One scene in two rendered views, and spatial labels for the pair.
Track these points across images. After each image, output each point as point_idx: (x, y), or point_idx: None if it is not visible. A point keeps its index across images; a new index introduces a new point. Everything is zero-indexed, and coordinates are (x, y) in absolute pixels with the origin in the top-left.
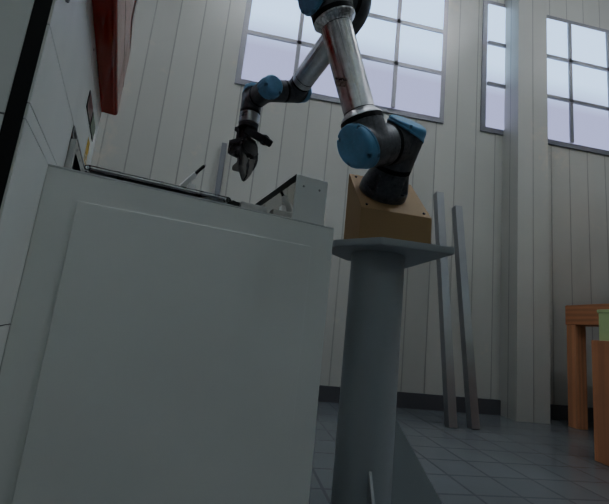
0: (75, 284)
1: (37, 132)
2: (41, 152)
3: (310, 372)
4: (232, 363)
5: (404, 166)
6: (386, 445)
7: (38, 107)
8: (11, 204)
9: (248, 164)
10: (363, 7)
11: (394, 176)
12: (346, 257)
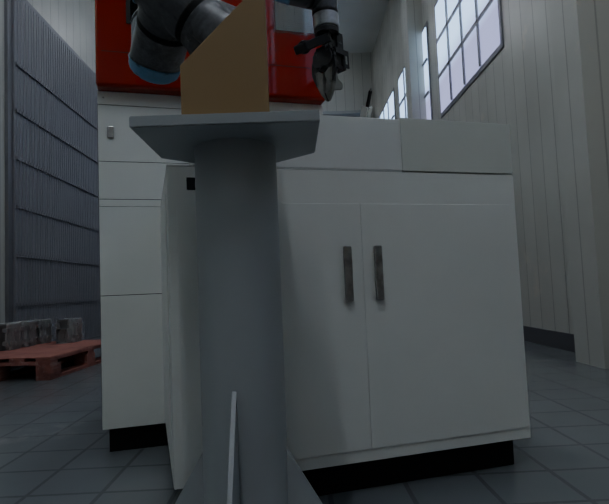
0: (161, 268)
1: (122, 203)
2: (139, 207)
3: (169, 317)
4: (165, 310)
5: (168, 28)
6: (203, 421)
7: (113, 194)
8: (109, 242)
9: (326, 78)
10: None
11: (182, 44)
12: (285, 156)
